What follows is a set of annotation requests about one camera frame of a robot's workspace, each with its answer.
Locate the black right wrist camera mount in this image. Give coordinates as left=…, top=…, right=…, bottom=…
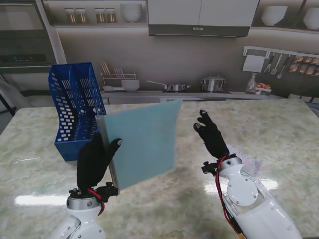
left=201, top=161, right=220, bottom=176

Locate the arm red cable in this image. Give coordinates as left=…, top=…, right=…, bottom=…
left=87, top=188, right=106, bottom=217
left=215, top=155, right=250, bottom=239

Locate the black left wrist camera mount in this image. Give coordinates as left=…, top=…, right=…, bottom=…
left=95, top=181, right=119, bottom=201

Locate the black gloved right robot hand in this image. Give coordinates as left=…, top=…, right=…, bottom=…
left=193, top=109, right=230, bottom=159

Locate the grey folder slide bar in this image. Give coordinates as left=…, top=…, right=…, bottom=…
left=95, top=114, right=121, bottom=195

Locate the printed kitchen scene backdrop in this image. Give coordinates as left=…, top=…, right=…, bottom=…
left=0, top=0, right=319, bottom=111

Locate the right arm red cable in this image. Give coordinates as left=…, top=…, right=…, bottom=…
left=215, top=155, right=250, bottom=239

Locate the blue perforated plastic file rack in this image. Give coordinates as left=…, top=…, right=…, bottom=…
left=48, top=62, right=109, bottom=163

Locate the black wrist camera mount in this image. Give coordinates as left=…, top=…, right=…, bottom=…
left=95, top=181, right=119, bottom=201
left=201, top=161, right=220, bottom=176

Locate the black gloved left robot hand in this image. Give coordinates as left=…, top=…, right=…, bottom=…
left=76, top=133, right=124, bottom=190

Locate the light blue translucent folder cover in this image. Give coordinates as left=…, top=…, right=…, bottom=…
left=103, top=98, right=183, bottom=190

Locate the left arm red cable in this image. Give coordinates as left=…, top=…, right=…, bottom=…
left=87, top=188, right=106, bottom=217

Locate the black metal stand leg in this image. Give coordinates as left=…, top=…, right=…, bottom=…
left=0, top=74, right=16, bottom=117

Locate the white printed receipt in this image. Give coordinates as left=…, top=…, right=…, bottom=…
left=227, top=145, right=263, bottom=178

